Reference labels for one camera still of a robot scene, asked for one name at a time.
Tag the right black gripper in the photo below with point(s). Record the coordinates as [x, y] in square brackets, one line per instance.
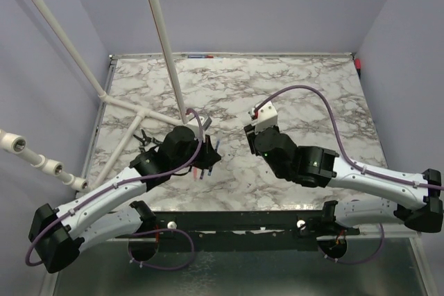
[250, 130]

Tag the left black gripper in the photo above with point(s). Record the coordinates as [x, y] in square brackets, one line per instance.
[209, 156]

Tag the blue pen cap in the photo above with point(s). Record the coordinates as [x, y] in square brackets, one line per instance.
[216, 154]

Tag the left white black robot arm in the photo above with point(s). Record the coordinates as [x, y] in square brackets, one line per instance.
[58, 235]

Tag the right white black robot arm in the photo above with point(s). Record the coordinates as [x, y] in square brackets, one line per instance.
[411, 199]

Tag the blue red marker at edge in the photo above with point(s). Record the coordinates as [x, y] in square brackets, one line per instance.
[200, 56]

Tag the red black clamp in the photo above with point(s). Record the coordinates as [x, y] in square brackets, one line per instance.
[358, 66]

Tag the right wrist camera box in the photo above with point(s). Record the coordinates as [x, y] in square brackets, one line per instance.
[265, 117]

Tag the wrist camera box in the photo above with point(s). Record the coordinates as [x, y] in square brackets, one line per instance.
[265, 117]
[205, 121]

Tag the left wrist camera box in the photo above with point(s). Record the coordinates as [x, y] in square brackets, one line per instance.
[205, 121]

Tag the black wire stripper pliers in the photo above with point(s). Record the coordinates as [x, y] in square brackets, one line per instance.
[143, 139]

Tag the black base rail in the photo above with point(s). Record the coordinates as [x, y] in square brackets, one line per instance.
[242, 231]

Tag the white pvc pipe frame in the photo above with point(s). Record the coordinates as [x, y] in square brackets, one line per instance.
[16, 145]

